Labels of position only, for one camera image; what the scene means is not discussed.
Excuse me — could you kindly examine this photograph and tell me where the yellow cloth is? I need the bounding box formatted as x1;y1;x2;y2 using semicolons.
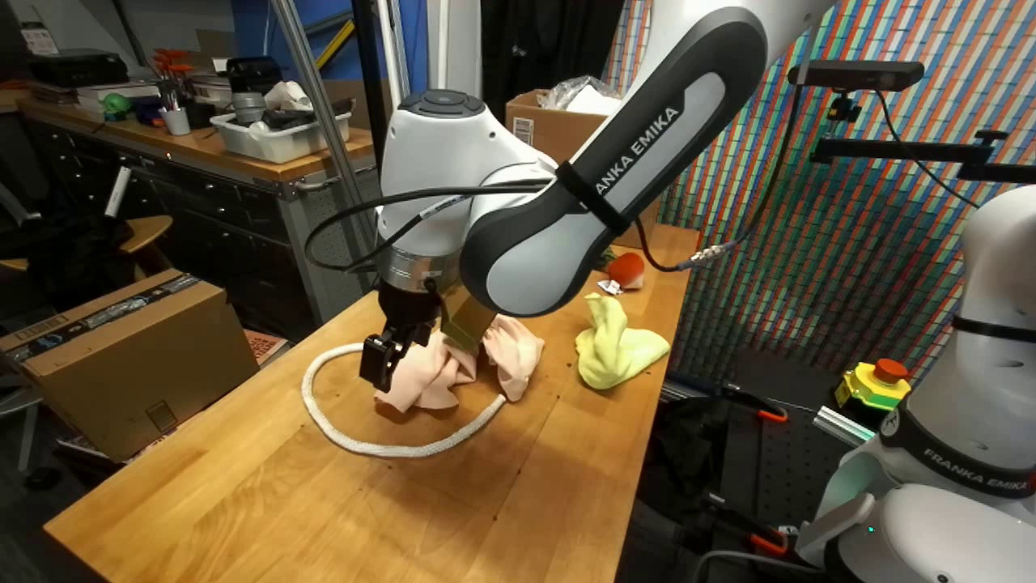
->
570;288;673;395

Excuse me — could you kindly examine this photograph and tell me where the silver tripod leg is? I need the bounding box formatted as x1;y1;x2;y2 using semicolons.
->
270;0;376;286

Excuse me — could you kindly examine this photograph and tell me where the black cable with silver connector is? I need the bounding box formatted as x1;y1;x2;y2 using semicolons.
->
634;77;812;276

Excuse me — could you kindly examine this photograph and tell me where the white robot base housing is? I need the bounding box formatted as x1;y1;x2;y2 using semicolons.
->
798;481;1036;583

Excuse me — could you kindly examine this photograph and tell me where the wooden stool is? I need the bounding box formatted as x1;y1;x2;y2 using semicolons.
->
106;210;174;260

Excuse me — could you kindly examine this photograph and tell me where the black vertical stand pole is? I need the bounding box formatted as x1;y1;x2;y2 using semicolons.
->
350;0;404;166

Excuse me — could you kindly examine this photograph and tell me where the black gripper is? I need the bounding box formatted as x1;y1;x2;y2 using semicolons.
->
355;283;446;395

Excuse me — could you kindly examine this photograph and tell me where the wooden workbench with dark drawers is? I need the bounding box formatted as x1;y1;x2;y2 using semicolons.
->
0;86;393;327

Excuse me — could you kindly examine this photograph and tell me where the black bar camera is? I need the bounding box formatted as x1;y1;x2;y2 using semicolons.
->
787;60;931;124

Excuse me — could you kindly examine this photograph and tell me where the cardboard box with black tape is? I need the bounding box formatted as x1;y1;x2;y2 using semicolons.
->
0;265;263;465

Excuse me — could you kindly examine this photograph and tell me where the open cardboard box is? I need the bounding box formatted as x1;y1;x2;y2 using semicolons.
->
501;80;627;170

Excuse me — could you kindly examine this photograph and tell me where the yellow red emergency stop button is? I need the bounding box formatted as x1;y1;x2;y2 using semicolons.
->
836;356;915;415

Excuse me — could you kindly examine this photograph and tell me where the black looped wrist cable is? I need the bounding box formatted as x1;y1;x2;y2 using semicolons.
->
302;174;554;276

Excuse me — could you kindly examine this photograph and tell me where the white plastic bin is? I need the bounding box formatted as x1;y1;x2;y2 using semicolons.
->
208;102;352;166

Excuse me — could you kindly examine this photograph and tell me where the black orange clamp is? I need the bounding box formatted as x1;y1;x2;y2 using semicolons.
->
722;382;794;428
707;507;801;563

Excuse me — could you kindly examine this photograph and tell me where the white cup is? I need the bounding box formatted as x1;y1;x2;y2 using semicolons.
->
159;102;195;139

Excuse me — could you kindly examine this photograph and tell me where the white braided rope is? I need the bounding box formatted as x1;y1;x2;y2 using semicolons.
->
297;342;513;465

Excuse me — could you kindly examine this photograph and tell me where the black mount bar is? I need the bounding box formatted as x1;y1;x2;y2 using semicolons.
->
806;126;1036;188

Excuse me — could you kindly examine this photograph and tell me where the cream garment with drawstring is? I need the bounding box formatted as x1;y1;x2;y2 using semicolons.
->
368;315;546;418

